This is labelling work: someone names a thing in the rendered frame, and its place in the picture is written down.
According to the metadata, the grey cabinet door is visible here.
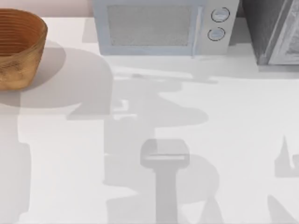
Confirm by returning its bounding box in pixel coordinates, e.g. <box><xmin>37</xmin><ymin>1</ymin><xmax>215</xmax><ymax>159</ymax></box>
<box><xmin>265</xmin><ymin>0</ymin><xmax>299</xmax><ymax>66</ymax></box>

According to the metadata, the pale microwave oven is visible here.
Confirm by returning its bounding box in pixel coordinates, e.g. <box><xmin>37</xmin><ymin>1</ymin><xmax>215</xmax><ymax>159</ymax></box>
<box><xmin>91</xmin><ymin>0</ymin><xmax>241</xmax><ymax>58</ymax></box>

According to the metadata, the round microwave knob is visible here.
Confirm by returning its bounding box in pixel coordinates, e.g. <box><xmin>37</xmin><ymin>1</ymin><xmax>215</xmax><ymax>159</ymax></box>
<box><xmin>211</xmin><ymin>7</ymin><xmax>231</xmax><ymax>23</ymax></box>
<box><xmin>207</xmin><ymin>26</ymin><xmax>226</xmax><ymax>42</ymax></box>

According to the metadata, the brown woven basket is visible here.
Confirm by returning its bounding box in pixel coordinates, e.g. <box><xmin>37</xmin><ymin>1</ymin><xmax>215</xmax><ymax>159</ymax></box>
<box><xmin>0</xmin><ymin>8</ymin><xmax>49</xmax><ymax>91</ymax></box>

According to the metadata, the microwave door handle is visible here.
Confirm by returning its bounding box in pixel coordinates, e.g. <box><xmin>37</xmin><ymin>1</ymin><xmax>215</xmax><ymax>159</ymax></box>
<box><xmin>192</xmin><ymin>6</ymin><xmax>203</xmax><ymax>59</ymax></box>

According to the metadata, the microwave oven door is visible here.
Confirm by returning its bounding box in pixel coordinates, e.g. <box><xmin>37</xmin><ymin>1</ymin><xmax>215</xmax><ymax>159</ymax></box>
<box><xmin>91</xmin><ymin>0</ymin><xmax>206</xmax><ymax>56</ymax></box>

